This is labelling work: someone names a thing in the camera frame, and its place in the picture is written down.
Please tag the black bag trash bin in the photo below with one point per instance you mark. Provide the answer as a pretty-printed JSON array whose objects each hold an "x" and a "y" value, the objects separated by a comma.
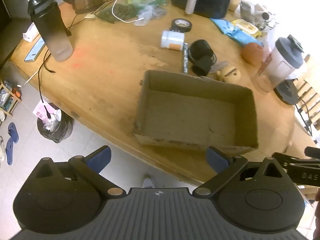
[{"x": 58, "y": 130}]

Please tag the green bag of cakes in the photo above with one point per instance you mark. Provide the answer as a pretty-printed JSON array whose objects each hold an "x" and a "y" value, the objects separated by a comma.
[{"x": 122, "y": 11}]

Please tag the metal bowl of clutter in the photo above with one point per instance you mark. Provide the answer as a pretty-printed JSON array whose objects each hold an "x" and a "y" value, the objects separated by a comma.
[{"x": 262, "y": 15}]

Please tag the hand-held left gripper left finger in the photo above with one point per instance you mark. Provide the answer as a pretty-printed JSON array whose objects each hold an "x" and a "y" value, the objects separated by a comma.
[{"x": 100, "y": 158}]

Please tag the white plastic jar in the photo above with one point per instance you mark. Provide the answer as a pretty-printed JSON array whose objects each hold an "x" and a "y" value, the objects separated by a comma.
[{"x": 172, "y": 40}]

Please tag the cardboard box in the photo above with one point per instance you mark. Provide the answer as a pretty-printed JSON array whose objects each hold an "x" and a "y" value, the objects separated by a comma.
[{"x": 190, "y": 115}]

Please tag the yellow wipes packet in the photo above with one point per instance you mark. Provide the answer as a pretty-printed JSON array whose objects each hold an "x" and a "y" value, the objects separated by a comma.
[{"x": 246, "y": 26}]

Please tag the blue wipes packet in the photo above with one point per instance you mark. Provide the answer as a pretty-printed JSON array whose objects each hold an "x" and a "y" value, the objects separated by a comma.
[
  {"x": 221, "y": 25},
  {"x": 243, "y": 38}
]

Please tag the black frosted shaker bottle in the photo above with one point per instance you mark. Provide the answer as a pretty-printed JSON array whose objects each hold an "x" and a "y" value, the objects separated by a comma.
[{"x": 51, "y": 30}]

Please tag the black blender base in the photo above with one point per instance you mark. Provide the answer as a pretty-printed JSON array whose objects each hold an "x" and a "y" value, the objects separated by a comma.
[{"x": 286, "y": 92}]

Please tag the clear plastic bag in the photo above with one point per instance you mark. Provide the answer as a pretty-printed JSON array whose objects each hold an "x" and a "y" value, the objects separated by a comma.
[{"x": 151, "y": 11}]

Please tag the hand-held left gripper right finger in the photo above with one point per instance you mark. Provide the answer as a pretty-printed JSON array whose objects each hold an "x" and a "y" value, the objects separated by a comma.
[{"x": 216, "y": 160}]

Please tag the brown round fruit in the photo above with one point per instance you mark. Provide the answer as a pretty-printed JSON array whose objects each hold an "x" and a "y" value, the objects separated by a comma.
[{"x": 253, "y": 53}]

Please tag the dark cabinet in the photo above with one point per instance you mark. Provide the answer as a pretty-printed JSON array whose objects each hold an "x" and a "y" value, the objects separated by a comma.
[{"x": 10, "y": 30}]

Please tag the black plug adapter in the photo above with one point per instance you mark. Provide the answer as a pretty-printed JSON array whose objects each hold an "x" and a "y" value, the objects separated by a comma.
[{"x": 203, "y": 66}]

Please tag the smartphone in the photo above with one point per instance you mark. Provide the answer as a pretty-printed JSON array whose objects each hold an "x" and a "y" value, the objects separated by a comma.
[{"x": 35, "y": 50}]

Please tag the small wooden figurine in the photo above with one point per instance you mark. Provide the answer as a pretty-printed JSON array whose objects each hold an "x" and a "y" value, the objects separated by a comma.
[{"x": 228, "y": 75}]

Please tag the black tape roll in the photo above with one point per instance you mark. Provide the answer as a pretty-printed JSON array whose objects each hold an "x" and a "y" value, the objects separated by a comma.
[{"x": 175, "y": 26}]

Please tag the grey lid blender cup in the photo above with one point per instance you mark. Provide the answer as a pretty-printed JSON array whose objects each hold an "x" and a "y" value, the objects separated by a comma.
[{"x": 285, "y": 55}]

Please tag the wooden shoe rack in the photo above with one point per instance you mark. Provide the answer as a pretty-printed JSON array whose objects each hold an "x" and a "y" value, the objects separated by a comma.
[{"x": 10, "y": 97}]

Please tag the wooden slatted rack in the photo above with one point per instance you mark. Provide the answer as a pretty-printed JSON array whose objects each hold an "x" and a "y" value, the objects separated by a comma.
[{"x": 308, "y": 97}]

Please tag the small clear plastic piece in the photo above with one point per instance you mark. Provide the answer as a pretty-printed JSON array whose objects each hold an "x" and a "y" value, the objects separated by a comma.
[{"x": 220, "y": 66}]

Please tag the blue slipper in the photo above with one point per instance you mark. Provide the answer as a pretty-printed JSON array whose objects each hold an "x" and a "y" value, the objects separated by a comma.
[
  {"x": 9, "y": 152},
  {"x": 13, "y": 132}
]

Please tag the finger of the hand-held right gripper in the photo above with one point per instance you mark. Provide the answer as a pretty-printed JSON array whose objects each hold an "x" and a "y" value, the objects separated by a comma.
[
  {"x": 305, "y": 172},
  {"x": 313, "y": 153}
]

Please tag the small paper tag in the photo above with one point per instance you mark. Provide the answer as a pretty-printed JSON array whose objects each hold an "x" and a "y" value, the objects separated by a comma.
[{"x": 89, "y": 16}]

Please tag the person's grey shoe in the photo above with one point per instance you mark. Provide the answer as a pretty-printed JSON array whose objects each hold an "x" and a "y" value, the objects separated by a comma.
[{"x": 148, "y": 182}]

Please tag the silver cylindrical stick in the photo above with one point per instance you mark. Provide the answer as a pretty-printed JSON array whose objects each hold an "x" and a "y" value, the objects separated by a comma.
[{"x": 185, "y": 57}]

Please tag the wide black film roll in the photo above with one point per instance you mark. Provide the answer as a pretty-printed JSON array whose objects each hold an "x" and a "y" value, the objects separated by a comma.
[{"x": 200, "y": 48}]

